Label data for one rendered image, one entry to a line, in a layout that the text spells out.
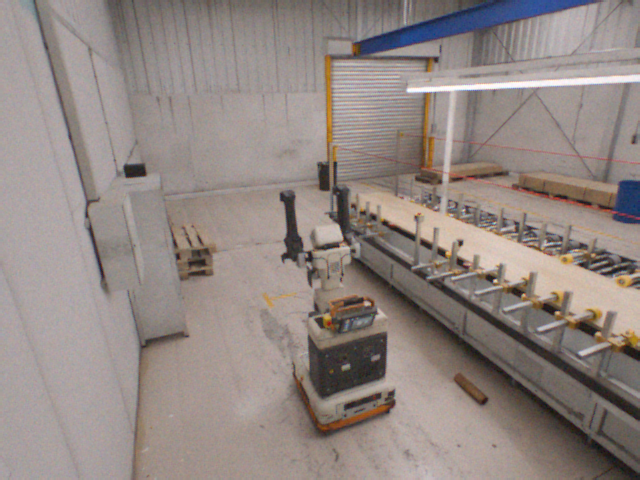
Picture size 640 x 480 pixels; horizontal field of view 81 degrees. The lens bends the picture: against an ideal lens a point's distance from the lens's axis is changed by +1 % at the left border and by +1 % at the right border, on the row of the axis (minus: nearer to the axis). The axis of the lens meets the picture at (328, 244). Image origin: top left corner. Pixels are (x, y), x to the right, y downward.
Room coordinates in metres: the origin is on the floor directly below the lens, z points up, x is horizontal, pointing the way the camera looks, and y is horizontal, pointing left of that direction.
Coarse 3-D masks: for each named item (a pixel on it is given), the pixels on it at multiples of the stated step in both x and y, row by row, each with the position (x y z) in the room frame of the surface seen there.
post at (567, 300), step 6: (564, 294) 2.01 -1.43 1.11; (570, 294) 1.99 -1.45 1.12; (564, 300) 2.00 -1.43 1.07; (570, 300) 1.99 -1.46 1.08; (564, 306) 1.99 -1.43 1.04; (570, 306) 1.99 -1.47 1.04; (564, 312) 1.99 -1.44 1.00; (558, 330) 2.00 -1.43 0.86; (564, 330) 1.99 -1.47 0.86; (558, 336) 1.99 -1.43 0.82; (558, 342) 1.98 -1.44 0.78; (558, 348) 1.99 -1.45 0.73
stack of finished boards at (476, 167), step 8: (424, 168) 10.86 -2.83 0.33; (432, 168) 10.89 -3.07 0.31; (440, 168) 10.86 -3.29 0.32; (456, 168) 10.79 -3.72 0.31; (464, 168) 10.76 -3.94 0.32; (472, 168) 10.73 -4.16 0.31; (480, 168) 10.78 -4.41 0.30; (488, 168) 10.90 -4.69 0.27; (496, 168) 11.03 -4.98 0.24; (432, 176) 10.32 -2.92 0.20; (440, 176) 10.18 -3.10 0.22; (448, 176) 10.30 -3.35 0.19; (456, 176) 10.42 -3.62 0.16
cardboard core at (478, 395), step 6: (456, 378) 2.52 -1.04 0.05; (462, 378) 2.49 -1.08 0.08; (462, 384) 2.45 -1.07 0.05; (468, 384) 2.42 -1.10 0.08; (468, 390) 2.38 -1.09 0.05; (474, 390) 2.35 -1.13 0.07; (480, 390) 2.36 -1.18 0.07; (474, 396) 2.32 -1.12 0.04; (480, 396) 2.29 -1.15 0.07; (486, 396) 2.28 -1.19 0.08; (480, 402) 2.26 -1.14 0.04; (486, 402) 2.28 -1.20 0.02
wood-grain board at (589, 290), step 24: (384, 192) 5.63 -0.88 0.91; (384, 216) 4.40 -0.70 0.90; (408, 216) 4.38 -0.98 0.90; (432, 216) 4.35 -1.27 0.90; (480, 240) 3.50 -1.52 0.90; (504, 240) 3.48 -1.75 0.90; (480, 264) 2.93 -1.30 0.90; (528, 264) 2.91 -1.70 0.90; (552, 264) 2.89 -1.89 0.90; (552, 288) 2.47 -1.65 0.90; (576, 288) 2.46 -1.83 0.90; (600, 288) 2.45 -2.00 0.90; (624, 288) 2.44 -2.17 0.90; (576, 312) 2.14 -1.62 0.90; (624, 312) 2.12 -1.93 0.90
